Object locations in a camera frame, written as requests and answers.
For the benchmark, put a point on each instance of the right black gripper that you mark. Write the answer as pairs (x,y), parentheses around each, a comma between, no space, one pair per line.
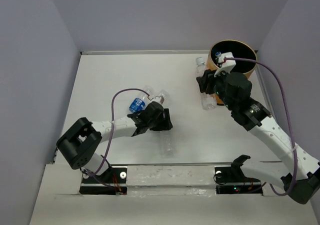
(208,78)

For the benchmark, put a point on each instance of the metal rail back edge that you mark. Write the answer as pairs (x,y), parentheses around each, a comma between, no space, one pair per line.
(143,52)

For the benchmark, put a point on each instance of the blue label plastic bottle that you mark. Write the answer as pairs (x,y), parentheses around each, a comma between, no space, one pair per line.
(141,100)

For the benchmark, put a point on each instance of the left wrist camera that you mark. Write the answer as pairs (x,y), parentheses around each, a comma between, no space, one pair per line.
(158,99)

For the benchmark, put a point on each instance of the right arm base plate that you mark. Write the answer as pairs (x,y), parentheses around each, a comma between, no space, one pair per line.
(231,181)

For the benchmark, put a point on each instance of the orange cylindrical bin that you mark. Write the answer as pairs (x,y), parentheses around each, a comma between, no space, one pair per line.
(239,50)

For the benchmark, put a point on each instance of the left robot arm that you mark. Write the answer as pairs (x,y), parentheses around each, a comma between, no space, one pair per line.
(79,143)

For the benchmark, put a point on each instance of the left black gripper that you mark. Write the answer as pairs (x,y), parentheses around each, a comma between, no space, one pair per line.
(165,124)

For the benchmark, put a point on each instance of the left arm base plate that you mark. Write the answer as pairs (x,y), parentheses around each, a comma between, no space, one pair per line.
(115,182)

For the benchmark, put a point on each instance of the metal rail front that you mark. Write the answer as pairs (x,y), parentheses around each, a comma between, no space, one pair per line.
(174,164)

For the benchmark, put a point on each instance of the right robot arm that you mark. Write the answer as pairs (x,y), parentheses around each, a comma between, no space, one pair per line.
(297,172)

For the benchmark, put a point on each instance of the clear bottle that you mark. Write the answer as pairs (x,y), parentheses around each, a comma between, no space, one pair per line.
(207,101)
(167,100)
(167,144)
(218,55)

